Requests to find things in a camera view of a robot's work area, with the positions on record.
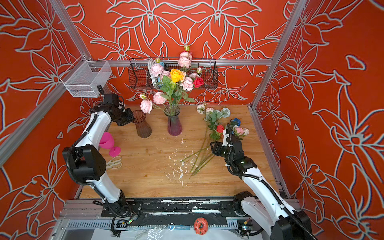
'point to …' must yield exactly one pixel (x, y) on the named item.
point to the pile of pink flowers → (213, 135)
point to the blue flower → (238, 122)
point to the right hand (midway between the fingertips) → (212, 143)
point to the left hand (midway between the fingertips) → (133, 117)
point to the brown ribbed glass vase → (143, 129)
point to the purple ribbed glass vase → (174, 127)
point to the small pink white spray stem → (213, 116)
